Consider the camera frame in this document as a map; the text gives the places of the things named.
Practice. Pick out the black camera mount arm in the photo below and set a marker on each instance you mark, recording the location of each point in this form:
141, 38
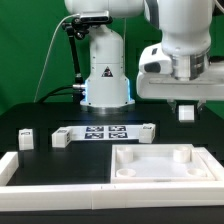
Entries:
75, 50

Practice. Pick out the AprilTag marker sheet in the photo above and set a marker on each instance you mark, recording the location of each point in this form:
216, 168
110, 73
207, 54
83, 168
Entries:
105, 132

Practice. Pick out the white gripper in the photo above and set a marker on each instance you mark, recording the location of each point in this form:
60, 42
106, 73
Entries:
177, 77

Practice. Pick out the white U-shaped fence wall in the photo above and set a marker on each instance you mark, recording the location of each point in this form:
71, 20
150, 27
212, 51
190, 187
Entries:
111, 195

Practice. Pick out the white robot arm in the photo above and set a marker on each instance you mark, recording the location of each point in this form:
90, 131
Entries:
175, 46

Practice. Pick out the white square tabletop tray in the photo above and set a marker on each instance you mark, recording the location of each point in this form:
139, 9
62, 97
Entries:
144, 163

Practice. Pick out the grey camera on mount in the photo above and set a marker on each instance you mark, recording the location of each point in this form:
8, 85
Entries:
94, 17

